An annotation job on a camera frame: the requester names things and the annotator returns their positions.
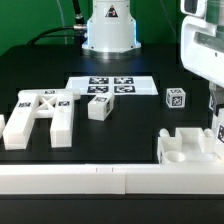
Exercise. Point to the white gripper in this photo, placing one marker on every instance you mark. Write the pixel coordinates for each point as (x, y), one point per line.
(202, 38)

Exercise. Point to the white chair back frame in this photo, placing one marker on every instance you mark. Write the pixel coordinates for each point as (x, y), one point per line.
(54, 104)

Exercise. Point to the white chair seat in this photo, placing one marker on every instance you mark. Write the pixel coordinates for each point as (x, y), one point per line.
(189, 145)

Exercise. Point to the white block left edge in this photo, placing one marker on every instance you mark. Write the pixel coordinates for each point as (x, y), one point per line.
(2, 124)

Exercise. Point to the white front rail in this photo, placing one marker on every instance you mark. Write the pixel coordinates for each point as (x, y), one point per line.
(112, 179)

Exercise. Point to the white tagged cube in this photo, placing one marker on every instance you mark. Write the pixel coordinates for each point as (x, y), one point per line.
(175, 97)

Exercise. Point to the marker sheet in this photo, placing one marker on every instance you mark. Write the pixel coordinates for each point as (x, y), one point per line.
(118, 85)

